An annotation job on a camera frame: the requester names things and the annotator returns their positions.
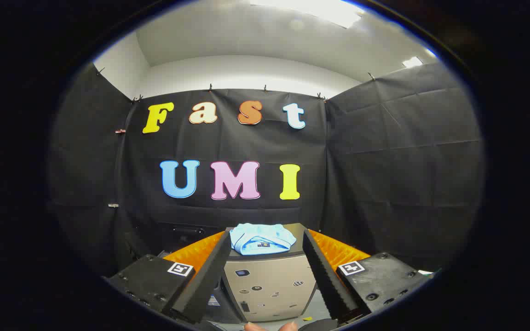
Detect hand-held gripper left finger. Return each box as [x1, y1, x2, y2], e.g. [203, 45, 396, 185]
[104, 230, 233, 325]

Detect light blue shirt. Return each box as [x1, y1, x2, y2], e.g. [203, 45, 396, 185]
[230, 223, 297, 256]

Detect beige cabinet with black top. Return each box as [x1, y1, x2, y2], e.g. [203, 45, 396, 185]
[221, 223, 318, 322]

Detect dark glass washing machine lid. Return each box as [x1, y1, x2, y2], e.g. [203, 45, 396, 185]
[157, 222, 224, 252]

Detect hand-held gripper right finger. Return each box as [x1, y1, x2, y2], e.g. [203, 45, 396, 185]
[302, 229, 433, 322]

